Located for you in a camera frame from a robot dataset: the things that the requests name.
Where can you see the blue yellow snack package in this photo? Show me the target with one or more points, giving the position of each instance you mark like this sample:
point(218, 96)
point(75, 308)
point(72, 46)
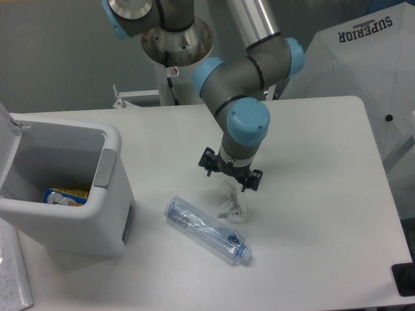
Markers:
point(72, 196)

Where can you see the black device at edge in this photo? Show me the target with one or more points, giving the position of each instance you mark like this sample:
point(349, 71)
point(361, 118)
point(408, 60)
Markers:
point(404, 278)

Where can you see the white umbrella with text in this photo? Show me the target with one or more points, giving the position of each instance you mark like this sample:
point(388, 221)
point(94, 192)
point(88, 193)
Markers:
point(371, 57)

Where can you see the white metal base bracket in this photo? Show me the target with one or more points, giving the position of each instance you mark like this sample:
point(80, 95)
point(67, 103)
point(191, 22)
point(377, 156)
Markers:
point(177, 95)

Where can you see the white trash can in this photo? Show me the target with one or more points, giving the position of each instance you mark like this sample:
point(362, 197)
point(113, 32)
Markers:
point(38, 153)

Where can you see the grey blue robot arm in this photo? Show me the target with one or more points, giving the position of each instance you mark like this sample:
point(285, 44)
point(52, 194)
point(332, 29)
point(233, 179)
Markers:
point(228, 90)

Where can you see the clear plastic bottle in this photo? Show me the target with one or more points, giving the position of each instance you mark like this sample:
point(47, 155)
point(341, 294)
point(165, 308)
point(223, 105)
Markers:
point(221, 238)

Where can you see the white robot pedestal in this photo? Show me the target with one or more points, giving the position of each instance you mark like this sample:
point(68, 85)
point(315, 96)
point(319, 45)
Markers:
point(178, 71)

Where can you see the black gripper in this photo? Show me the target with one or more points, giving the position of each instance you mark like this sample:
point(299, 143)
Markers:
point(239, 169)

